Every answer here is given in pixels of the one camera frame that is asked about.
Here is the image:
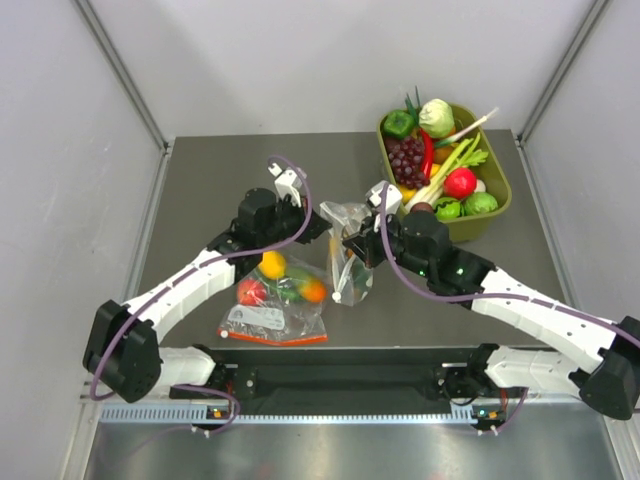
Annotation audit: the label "fake red chili pepper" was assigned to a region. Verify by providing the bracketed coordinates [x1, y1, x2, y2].
[419, 129, 434, 180]

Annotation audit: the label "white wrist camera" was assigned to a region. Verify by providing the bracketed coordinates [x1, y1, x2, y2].
[268, 164, 306, 207]
[365, 181, 403, 214]

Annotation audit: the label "fake green lettuce head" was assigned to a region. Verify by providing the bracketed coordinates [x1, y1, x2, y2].
[463, 192, 499, 216]

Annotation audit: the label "fake watermelon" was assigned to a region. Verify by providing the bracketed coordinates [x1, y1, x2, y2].
[433, 196, 464, 221]

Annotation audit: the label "fake red radish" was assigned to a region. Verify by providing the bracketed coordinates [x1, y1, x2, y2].
[443, 167, 477, 200]

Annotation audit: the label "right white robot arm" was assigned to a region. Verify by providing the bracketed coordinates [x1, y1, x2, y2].
[343, 211, 639, 420]

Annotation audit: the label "fake purple plum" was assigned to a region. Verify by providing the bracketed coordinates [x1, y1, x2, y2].
[410, 202, 434, 214]

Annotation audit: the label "olive green plastic bin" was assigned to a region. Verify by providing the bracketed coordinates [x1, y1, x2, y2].
[377, 99, 512, 242]

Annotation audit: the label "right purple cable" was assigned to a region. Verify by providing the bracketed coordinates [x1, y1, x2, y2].
[378, 182, 640, 436]

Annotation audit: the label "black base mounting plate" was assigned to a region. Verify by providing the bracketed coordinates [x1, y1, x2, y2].
[169, 343, 526, 416]

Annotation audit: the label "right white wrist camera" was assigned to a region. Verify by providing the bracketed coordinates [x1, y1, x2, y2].
[365, 181, 403, 214]

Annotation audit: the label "fake yellow lemon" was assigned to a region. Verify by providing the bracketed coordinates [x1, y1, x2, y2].
[258, 251, 287, 280]

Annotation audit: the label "fake pale green cabbage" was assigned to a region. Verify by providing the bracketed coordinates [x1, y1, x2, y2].
[419, 99, 455, 139]

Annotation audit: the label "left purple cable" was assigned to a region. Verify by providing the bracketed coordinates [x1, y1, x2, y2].
[89, 154, 314, 403]

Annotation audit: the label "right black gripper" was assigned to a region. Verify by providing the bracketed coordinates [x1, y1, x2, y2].
[344, 209, 433, 279]

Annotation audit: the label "fake purple grapes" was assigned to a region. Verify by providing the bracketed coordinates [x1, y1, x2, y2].
[383, 136, 429, 189]

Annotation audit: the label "purple cable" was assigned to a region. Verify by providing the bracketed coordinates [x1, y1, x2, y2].
[89, 154, 314, 403]
[378, 182, 640, 436]

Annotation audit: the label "fake green bell pepper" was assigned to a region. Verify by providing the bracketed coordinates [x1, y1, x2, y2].
[382, 110, 416, 140]

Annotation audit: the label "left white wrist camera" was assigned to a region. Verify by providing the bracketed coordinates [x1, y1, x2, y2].
[268, 164, 306, 207]

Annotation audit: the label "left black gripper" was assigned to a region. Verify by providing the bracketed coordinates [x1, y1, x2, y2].
[258, 192, 331, 248]

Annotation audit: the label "fake red apple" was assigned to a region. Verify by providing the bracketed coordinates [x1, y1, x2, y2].
[236, 278, 268, 306]

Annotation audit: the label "white slotted cable duct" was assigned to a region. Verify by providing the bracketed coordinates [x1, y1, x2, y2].
[99, 403, 502, 425]

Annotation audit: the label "fake orange mango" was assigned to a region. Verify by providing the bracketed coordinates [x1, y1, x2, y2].
[298, 280, 327, 304]

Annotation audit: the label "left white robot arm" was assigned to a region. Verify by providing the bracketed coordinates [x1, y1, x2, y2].
[82, 188, 330, 403]

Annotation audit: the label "fake spring onion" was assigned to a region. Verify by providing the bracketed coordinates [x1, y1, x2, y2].
[434, 107, 499, 148]

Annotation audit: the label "fake green cucumber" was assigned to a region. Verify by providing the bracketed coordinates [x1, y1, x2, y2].
[255, 267, 312, 303]

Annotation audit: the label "clear bag orange zipper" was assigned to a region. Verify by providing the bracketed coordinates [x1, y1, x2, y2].
[218, 251, 329, 347]

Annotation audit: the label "polka dot zip bag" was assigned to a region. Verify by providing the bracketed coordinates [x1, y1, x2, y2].
[320, 201, 373, 307]

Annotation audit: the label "fake celery stalk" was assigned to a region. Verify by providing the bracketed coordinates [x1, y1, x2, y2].
[405, 133, 489, 211]

